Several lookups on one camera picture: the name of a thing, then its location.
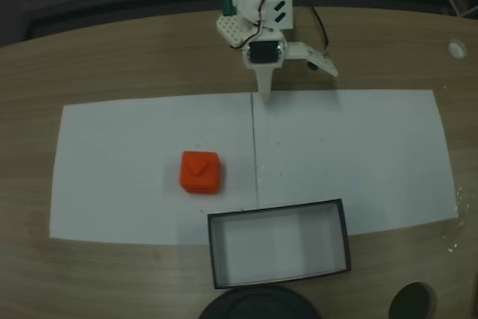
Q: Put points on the white paper sheet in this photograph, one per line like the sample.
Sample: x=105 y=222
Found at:
x=112 y=166
x=354 y=147

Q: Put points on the black stand with round base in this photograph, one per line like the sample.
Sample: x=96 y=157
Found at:
x=257 y=304

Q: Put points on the small white round cap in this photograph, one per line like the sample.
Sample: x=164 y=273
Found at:
x=455 y=49

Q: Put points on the dark brown open box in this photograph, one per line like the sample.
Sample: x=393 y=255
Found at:
x=276 y=244

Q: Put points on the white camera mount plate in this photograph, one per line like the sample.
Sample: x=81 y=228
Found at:
x=317 y=59

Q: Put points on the orange cube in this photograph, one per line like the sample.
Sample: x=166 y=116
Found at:
x=199 y=171

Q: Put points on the grey desk partition panel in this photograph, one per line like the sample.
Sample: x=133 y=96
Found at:
x=112 y=9

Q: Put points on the round black table grommet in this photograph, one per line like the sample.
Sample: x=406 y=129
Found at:
x=411 y=302

